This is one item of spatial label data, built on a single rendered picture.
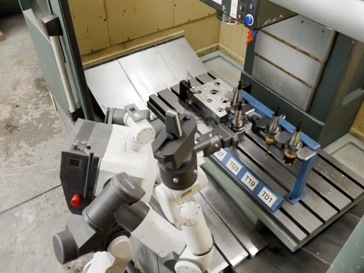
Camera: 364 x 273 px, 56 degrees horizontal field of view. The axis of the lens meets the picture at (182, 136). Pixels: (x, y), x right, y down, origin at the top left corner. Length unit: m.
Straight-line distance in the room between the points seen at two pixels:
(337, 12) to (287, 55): 1.66
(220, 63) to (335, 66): 1.33
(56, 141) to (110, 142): 2.18
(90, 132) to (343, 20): 0.92
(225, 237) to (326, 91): 0.95
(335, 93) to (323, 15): 1.59
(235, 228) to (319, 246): 0.37
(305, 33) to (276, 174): 0.74
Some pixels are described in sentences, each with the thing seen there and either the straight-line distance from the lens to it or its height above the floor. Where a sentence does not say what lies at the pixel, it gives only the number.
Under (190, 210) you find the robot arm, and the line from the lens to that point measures 0.90.
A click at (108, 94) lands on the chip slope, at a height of 0.75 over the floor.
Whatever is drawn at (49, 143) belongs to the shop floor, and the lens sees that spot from 3.30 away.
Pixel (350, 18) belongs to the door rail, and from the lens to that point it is 0.40.
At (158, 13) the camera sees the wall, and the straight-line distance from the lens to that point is 2.65.
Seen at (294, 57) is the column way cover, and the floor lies 1.18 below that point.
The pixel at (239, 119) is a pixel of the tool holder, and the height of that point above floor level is 1.26.
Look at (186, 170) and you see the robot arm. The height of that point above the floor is 1.61.
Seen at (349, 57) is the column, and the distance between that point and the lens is 1.89.
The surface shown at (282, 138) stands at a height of 1.22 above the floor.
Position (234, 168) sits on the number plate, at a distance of 1.65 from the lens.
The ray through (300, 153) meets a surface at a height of 1.22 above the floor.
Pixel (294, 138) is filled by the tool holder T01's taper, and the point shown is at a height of 1.26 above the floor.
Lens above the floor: 2.16
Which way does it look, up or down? 44 degrees down
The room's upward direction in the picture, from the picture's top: straight up
